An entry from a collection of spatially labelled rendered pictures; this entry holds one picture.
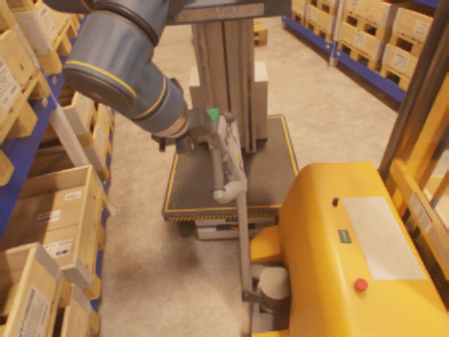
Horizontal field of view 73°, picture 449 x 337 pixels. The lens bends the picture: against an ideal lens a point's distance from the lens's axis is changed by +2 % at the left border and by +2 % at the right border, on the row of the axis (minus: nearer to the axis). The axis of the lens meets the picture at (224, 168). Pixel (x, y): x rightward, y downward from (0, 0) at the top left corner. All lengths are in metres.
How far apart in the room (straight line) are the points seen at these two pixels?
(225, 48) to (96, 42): 1.66
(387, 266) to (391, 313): 0.16
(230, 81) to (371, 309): 1.63
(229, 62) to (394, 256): 1.51
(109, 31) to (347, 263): 1.03
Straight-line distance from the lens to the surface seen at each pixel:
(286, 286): 1.62
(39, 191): 2.44
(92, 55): 0.48
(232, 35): 2.08
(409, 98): 1.35
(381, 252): 1.26
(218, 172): 0.82
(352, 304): 1.13
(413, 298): 1.20
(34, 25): 2.12
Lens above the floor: 1.88
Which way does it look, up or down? 41 degrees down
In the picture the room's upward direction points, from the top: 6 degrees counter-clockwise
